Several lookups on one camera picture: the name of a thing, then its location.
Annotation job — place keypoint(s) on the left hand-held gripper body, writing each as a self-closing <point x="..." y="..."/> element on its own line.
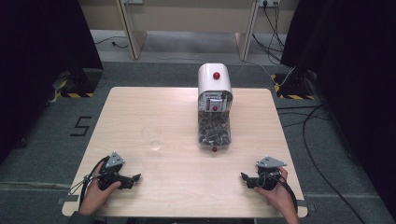
<point x="112" y="169"/>

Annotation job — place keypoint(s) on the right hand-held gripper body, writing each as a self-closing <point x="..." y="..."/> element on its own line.
<point x="268" y="177"/>

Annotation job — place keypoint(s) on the person's right hand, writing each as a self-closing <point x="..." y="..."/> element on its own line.
<point x="283" y="196"/>

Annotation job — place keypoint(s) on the person's left hand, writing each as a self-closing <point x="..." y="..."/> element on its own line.
<point x="93" y="196"/>

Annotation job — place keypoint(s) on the black stand base striped tape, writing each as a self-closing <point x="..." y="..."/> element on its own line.
<point x="295" y="87"/>
<point x="77" y="82"/>

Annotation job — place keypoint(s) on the white candy dispenser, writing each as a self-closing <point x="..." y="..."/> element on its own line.
<point x="214" y="85"/>

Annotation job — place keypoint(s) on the dark curtain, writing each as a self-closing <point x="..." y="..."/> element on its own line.
<point x="358" y="77"/>
<point x="40" y="62"/>

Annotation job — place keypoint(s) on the white power strip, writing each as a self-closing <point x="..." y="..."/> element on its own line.
<point x="269" y="2"/>

